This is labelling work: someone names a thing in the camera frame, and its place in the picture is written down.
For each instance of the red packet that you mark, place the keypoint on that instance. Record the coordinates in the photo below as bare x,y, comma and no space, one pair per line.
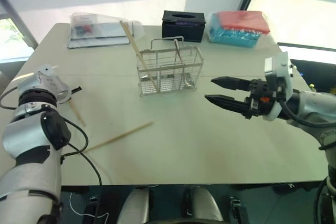
244,22

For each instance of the wooden chopstick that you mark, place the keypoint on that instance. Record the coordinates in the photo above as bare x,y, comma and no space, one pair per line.
130,38
120,136
77,115

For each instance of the clear plastic bag with papers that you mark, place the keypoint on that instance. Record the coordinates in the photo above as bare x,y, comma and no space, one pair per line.
105,28

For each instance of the black side desk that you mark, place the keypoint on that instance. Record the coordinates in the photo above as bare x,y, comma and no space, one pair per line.
312,69

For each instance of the black tissue box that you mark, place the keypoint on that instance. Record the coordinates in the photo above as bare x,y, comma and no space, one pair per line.
182,30

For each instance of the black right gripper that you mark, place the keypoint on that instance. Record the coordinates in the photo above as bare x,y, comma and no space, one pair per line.
260,98

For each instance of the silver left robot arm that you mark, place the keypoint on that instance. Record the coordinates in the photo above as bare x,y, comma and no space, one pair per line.
29,174

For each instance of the grey window frame post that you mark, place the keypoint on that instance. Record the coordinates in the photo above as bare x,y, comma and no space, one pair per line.
18,22

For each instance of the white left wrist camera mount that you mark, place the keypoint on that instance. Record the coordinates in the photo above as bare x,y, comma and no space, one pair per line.
51,82

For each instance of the blue packet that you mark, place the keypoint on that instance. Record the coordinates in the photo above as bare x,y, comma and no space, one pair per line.
231,37

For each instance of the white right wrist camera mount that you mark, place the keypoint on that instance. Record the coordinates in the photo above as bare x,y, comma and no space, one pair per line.
279,68

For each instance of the metal spoon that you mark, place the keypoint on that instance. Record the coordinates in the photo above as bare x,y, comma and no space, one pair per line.
177,48

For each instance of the silver rounded robot leg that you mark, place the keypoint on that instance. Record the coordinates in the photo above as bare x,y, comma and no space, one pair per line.
206,204
135,205

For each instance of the blue tray with red lid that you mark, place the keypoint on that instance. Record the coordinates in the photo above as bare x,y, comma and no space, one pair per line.
236,35

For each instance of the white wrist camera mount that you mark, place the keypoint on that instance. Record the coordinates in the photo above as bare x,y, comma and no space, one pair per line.
51,82
279,68

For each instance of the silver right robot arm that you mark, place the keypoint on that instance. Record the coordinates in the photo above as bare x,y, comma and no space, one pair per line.
312,108

